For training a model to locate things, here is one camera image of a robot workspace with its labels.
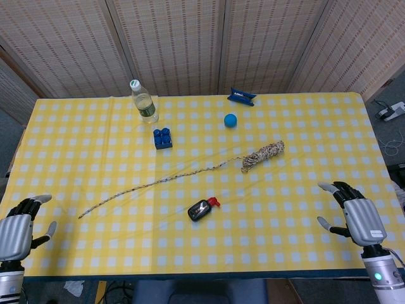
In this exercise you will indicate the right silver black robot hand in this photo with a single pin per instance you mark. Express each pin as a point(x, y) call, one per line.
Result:
point(362, 218)

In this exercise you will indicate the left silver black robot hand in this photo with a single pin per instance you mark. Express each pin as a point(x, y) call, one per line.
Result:
point(16, 231)

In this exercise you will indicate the black box on floor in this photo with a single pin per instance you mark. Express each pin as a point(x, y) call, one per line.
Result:
point(398, 172)

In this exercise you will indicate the yellow white checkered tablecloth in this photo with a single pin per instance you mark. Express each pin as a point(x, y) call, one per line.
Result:
point(284, 206)

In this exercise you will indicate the crumpled white paper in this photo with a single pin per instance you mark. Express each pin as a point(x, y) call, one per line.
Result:
point(74, 287)

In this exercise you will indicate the white power strip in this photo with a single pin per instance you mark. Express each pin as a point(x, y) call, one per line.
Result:
point(390, 112)

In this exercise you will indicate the blue ball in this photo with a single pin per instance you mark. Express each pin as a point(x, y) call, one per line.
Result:
point(231, 121)

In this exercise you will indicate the black bottle with red cap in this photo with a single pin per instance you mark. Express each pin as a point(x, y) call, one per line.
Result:
point(198, 211)

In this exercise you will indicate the blue snack packet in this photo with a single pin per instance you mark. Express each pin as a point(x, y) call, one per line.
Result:
point(241, 96)

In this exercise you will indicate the blue toy building block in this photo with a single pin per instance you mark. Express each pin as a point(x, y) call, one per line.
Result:
point(163, 139)

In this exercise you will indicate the blue chair seat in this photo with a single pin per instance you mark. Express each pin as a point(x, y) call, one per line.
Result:
point(202, 293)

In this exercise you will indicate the clear plastic water bottle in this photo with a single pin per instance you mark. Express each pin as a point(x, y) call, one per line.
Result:
point(145, 106)

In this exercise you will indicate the woven bamboo folding screen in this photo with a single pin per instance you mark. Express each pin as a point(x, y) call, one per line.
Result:
point(177, 44)

